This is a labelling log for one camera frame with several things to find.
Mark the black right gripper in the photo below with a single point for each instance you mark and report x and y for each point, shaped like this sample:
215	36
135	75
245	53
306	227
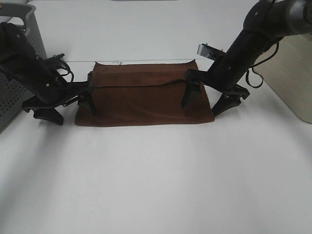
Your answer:
225	72

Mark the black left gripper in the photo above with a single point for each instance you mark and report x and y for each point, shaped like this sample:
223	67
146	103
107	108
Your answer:
51	90

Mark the brown towel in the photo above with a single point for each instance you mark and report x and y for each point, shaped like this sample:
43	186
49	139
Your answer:
143	94

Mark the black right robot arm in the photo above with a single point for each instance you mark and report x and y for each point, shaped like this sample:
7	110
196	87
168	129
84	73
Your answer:
265	25

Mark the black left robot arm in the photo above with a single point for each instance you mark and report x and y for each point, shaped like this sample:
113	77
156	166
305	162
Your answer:
44	78

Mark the grey perforated plastic basket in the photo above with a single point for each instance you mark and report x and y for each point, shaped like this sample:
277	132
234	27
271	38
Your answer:
16	43

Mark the beige storage box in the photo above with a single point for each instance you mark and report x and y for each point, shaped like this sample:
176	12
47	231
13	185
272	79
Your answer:
289	74

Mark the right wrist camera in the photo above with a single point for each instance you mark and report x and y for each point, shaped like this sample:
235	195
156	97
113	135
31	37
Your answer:
209	52

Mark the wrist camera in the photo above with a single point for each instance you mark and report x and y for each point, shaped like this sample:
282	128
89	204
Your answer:
209	52
57	62

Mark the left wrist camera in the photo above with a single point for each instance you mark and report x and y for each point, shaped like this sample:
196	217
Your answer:
57	62

